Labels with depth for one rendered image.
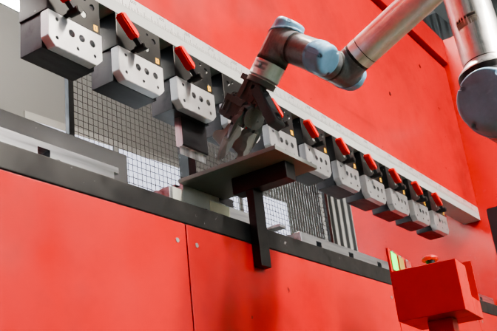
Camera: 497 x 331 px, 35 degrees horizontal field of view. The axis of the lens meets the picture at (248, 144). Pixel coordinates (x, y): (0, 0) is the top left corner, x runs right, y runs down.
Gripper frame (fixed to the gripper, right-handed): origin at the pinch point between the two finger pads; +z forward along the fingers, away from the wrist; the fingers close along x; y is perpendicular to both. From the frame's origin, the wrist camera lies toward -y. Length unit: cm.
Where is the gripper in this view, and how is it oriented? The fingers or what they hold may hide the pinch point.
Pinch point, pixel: (231, 159)
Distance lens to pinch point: 184.5
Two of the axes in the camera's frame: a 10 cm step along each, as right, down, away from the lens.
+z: -4.4, 9.0, 0.1
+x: -5.6, -2.6, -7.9
